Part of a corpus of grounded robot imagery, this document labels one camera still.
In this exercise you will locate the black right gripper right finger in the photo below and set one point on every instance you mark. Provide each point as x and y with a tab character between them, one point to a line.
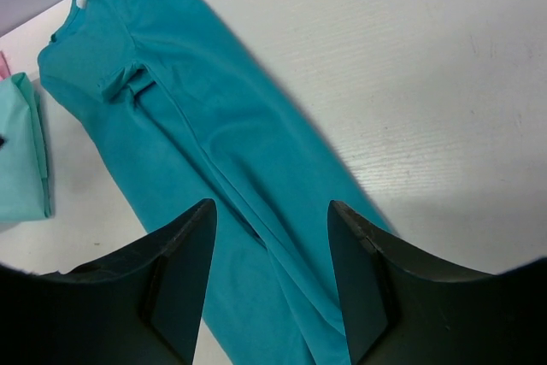
402	305

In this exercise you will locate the teal t-shirt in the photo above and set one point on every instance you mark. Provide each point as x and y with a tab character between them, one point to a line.
180	111

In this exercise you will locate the folded pink t-shirt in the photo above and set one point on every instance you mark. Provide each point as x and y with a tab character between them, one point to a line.
4	67

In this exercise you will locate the folded mint t-shirt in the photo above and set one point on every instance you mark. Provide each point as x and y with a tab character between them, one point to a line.
25	186

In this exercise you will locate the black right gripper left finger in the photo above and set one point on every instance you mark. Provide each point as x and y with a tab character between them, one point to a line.
141	304

